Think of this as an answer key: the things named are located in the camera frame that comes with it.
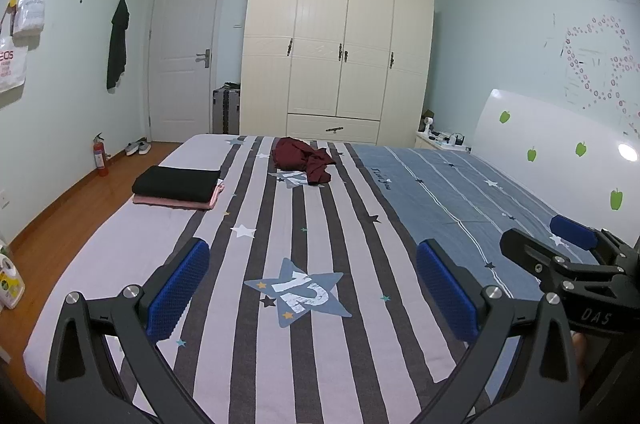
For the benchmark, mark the white tote bag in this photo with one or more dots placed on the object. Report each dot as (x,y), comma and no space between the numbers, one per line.
(13,58)

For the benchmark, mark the dark suitcase by wardrobe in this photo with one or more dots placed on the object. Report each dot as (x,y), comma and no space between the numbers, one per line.
(226,109)

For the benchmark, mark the white hanging plastic bag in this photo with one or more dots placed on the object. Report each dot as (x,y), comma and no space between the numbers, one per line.
(30,17)

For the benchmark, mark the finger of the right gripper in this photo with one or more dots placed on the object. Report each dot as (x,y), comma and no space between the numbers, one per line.
(530,254)
(600,243)

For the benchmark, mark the red fire extinguisher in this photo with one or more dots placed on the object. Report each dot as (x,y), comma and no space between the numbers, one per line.
(99,155)

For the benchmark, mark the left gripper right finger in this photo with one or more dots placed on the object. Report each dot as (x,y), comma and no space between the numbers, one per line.
(520,365)

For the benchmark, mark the maroon t-shirt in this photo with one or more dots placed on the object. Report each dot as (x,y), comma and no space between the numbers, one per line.
(291,154)

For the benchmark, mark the cream wardrobe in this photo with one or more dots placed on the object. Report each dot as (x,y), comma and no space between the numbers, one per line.
(339,70)

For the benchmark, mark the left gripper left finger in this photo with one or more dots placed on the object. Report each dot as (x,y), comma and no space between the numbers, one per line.
(83,384)

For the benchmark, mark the black hanging garment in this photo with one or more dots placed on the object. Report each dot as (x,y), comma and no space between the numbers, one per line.
(117,53)

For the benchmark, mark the white detergent bottle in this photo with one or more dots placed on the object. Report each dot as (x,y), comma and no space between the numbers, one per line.
(12,285)

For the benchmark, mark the person right hand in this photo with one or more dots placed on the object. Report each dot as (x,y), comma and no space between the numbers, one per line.
(580,344)

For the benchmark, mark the folded black garment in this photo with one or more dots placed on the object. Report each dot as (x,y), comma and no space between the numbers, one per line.
(177,184)

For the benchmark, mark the white headboard with apples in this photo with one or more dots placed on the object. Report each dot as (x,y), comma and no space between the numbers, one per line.
(579,167)

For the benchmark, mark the pair of shoes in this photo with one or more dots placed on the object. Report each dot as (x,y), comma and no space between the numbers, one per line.
(141,147)

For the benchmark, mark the folded pink garment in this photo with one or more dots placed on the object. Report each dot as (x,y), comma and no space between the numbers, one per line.
(180,204)

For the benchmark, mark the striped bed sheet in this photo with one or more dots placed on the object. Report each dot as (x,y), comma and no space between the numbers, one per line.
(311,310)

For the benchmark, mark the white nightstand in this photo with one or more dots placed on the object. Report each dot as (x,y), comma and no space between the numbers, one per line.
(426,140)

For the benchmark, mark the white door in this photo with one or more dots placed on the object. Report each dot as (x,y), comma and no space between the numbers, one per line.
(180,63)

